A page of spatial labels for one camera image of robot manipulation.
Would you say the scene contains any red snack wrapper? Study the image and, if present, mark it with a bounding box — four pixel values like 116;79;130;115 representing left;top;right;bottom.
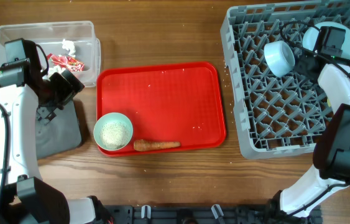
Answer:
47;54;85;72

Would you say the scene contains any light blue bowl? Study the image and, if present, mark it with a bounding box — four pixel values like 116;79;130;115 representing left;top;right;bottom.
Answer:
264;40;295;78

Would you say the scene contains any light blue plate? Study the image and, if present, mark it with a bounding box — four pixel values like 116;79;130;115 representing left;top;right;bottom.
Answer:
302;22;350;60

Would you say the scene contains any green bowl with rice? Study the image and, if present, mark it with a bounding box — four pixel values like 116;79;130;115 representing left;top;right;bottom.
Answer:
93;113;134;151

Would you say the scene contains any orange carrot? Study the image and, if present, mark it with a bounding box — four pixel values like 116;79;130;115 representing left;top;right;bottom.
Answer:
134;139;181;152

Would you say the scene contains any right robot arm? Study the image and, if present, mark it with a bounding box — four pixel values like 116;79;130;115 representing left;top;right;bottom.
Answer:
272;22;350;218

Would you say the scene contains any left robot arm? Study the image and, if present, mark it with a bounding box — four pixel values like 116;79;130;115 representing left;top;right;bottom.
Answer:
0;38;85;223

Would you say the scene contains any clear plastic waste bin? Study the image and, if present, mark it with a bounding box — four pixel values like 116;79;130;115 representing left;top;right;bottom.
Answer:
0;21;101;87

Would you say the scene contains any grey dishwasher rack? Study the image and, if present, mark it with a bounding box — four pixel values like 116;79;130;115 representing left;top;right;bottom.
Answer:
220;1;350;159

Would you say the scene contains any black tray bin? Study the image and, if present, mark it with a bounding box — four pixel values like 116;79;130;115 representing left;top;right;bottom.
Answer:
0;99;83;160

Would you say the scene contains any red serving tray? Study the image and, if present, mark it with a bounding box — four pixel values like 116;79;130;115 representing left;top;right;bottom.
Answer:
96;62;226;151

